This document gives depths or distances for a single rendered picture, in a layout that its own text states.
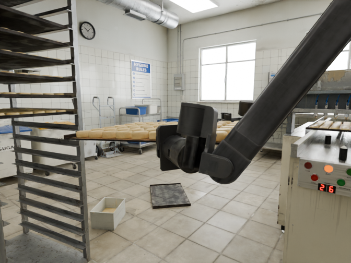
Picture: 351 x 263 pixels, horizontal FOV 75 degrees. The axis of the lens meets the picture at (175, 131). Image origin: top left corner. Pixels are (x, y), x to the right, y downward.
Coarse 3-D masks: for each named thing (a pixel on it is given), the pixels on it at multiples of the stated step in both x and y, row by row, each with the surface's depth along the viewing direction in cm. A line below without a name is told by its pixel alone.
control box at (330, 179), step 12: (300, 168) 110; (312, 168) 107; (336, 168) 101; (348, 168) 98; (300, 180) 110; (324, 180) 104; (336, 180) 101; (348, 180) 99; (336, 192) 102; (348, 192) 99
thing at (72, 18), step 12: (72, 0) 120; (72, 12) 120; (72, 36) 122; (72, 48) 123; (72, 72) 126; (84, 156) 134; (84, 168) 134; (84, 180) 135; (84, 192) 135; (84, 204) 136; (84, 216) 137; (84, 228) 138; (84, 240) 139; (84, 252) 141
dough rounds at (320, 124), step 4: (316, 124) 181; (320, 124) 184; (324, 124) 180; (328, 124) 181; (332, 124) 198; (336, 124) 180; (340, 124) 182; (344, 124) 180; (348, 124) 180; (328, 128) 168; (332, 128) 160; (336, 128) 159; (340, 128) 170; (344, 128) 156; (348, 128) 156
